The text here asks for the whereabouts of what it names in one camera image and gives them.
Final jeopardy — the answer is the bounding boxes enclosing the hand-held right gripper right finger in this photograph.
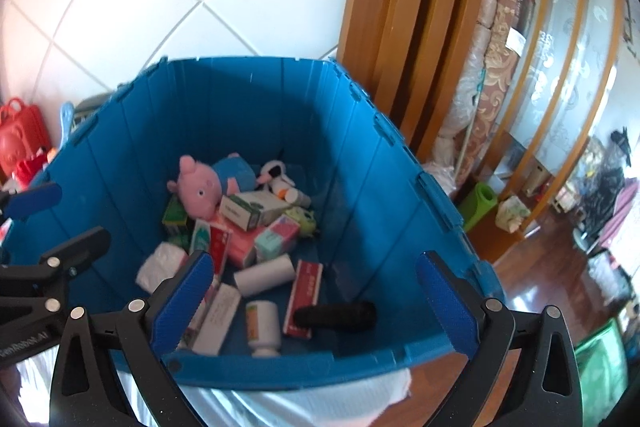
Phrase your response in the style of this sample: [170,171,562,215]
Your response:
[416,250,585,427]

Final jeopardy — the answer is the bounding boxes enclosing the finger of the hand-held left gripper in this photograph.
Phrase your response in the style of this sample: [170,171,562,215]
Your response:
[0,182,63,223]
[0,227,112,314]

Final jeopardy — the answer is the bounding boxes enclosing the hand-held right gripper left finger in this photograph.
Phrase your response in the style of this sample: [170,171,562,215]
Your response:
[52,250,216,427]

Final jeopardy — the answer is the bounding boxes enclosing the pink tissue pack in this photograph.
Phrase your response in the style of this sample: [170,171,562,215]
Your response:
[210,214,301,269]

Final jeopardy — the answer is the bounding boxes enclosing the white bottle orange label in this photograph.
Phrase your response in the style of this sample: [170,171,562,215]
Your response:
[245,300,281,358]

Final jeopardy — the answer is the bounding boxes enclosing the white paper roll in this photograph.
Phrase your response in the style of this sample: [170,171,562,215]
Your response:
[234,254,296,298]

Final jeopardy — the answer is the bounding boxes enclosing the black folding umbrella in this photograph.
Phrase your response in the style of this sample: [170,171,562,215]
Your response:
[293,301,377,334]

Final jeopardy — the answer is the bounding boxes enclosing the blue plastic crate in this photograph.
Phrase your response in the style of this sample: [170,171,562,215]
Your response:
[0,57,506,390]

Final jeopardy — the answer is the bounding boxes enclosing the pink pig plush red dress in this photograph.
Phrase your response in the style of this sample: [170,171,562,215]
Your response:
[15,147,58,188]

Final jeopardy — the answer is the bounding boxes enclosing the long white box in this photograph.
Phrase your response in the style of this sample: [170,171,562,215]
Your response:
[190,283,242,355]

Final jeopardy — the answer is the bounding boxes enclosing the red white toothpaste box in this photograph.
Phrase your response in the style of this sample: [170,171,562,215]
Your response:
[190,219,233,288]

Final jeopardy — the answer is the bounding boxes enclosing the red bear suitcase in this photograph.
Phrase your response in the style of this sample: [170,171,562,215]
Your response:
[0,98,48,180]

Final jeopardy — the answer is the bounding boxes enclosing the light blue plastic toy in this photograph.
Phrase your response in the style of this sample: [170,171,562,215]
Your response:
[60,103,77,148]

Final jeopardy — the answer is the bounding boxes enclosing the green rolled mat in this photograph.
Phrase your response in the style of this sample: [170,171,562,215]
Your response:
[457,183,498,230]

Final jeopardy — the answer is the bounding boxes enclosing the white green tissue pack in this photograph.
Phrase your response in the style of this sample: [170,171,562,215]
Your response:
[495,196,531,233]

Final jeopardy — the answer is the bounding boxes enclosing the pink pig plush blue shirt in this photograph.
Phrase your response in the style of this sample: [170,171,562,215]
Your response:
[167,152,257,214]

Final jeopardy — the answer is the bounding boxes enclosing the white green box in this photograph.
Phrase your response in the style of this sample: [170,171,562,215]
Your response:
[218,191,296,230]

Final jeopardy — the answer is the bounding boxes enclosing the long red box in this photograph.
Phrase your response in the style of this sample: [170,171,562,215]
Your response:
[282,259,323,339]

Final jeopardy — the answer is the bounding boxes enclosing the yellow green small plush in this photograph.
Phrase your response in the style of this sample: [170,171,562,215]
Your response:
[287,207,318,238]

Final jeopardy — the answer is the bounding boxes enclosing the small white orange bottle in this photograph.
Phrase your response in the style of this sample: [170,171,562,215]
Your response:
[277,187,312,208]

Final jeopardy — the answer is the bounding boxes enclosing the black white dog plush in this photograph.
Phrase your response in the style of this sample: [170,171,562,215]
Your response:
[257,159,293,195]

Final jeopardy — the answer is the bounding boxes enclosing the green bag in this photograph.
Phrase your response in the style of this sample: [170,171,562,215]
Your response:
[572,317,628,423]

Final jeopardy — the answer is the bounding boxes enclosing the dark clutter pile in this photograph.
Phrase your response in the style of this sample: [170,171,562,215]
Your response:
[575,129,640,253]

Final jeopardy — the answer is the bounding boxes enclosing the plastic-wrapped roll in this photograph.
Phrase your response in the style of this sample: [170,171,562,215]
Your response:
[432,22,493,180]

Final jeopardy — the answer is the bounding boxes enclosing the rolled patterned carpet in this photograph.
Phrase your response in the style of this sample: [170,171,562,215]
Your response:
[472,0,536,188]

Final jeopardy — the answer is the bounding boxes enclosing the frosted glass partition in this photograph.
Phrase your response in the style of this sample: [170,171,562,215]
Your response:
[500,0,632,238]

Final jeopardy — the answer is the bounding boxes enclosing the wooden wall frame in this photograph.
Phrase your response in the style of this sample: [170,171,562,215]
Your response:
[337,0,501,158]

